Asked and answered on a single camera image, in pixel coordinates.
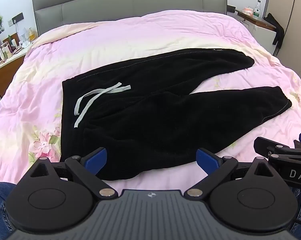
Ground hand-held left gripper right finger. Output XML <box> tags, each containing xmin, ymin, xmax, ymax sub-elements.
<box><xmin>184</xmin><ymin>148</ymin><xmax>275</xmax><ymax>198</ymax></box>

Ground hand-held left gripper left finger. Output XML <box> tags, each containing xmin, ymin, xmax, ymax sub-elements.
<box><xmin>28</xmin><ymin>147</ymin><xmax>117</xmax><ymax>198</ymax></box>

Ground black pants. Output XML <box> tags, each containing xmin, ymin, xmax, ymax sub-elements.
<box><xmin>61</xmin><ymin>47</ymin><xmax>292</xmax><ymax>182</ymax></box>

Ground black hanging garment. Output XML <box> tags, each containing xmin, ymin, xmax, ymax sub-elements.
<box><xmin>263</xmin><ymin>13</ymin><xmax>286</xmax><ymax>50</ymax></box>

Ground white nightstand with brown top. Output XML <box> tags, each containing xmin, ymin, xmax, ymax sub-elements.
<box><xmin>235</xmin><ymin>9</ymin><xmax>277</xmax><ymax>55</ymax></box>

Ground beige wardrobe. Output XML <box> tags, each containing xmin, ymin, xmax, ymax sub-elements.
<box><xmin>265</xmin><ymin>0</ymin><xmax>301</xmax><ymax>67</ymax></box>

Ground wooden bedside dresser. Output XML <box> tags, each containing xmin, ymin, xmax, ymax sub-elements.
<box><xmin>0</xmin><ymin>42</ymin><xmax>38</xmax><ymax>99</ymax></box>

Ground pink floral blanket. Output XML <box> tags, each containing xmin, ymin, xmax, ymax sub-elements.
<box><xmin>0</xmin><ymin>9</ymin><xmax>301</xmax><ymax>198</ymax></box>

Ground clear plastic water bottle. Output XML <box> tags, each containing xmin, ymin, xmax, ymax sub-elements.
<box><xmin>253</xmin><ymin>0</ymin><xmax>262</xmax><ymax>19</ymax></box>

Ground group of cosmetic bottles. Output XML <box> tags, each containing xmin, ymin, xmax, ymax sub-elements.
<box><xmin>0</xmin><ymin>27</ymin><xmax>38</xmax><ymax>61</ymax></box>

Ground grey padded headboard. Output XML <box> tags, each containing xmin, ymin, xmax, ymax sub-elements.
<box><xmin>31</xmin><ymin>0</ymin><xmax>228</xmax><ymax>37</ymax></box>

